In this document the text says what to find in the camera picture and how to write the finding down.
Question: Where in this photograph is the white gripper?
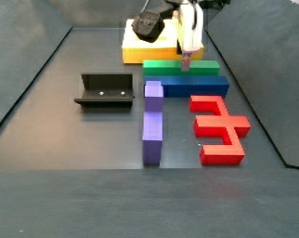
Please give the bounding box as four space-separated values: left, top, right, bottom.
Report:
177 0 202 72

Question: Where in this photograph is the green rectangular block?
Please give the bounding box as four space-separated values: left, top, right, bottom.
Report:
142 59 219 75

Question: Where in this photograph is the yellow slotted board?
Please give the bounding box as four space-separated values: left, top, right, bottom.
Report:
121 19 202 64

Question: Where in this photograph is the blue rectangular block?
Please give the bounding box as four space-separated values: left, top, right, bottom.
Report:
143 75 229 98

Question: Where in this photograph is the purple stepped block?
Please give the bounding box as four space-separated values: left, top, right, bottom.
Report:
142 81 163 165

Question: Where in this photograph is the red branched block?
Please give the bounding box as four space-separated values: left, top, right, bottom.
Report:
189 95 250 165

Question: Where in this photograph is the black angle bracket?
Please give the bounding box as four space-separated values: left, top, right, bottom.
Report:
74 73 133 106

